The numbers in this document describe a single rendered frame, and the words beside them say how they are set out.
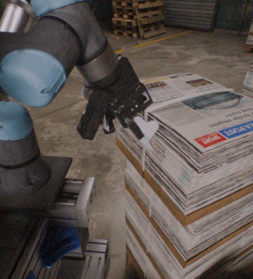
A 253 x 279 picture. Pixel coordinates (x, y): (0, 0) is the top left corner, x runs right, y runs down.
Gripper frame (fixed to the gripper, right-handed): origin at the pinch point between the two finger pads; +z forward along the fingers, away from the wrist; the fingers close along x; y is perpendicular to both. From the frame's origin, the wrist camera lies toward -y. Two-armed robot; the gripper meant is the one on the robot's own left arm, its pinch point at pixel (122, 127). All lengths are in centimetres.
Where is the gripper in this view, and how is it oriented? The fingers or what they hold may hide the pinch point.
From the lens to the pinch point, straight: 88.3
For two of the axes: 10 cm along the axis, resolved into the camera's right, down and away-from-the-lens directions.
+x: 8.8, -2.8, 3.9
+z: 4.7, 5.1, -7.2
